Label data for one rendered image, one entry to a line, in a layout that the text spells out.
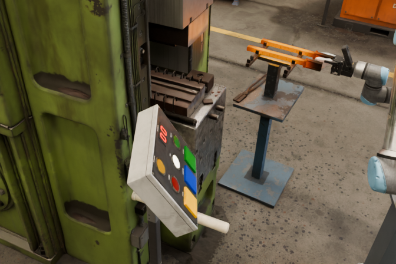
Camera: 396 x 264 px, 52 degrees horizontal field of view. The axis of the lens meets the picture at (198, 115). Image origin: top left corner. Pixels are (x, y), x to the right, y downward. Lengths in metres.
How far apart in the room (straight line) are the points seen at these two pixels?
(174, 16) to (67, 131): 0.70
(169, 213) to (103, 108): 0.50
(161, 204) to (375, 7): 4.28
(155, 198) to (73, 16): 0.69
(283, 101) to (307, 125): 1.04
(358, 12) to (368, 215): 2.93
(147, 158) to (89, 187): 0.85
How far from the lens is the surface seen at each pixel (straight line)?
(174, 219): 1.29
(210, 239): 2.50
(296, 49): 2.40
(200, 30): 1.70
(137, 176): 1.18
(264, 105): 2.35
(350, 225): 2.77
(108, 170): 1.77
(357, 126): 3.57
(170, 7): 1.53
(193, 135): 1.79
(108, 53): 1.41
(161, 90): 1.87
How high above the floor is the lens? 2.01
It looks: 36 degrees down
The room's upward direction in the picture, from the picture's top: 2 degrees clockwise
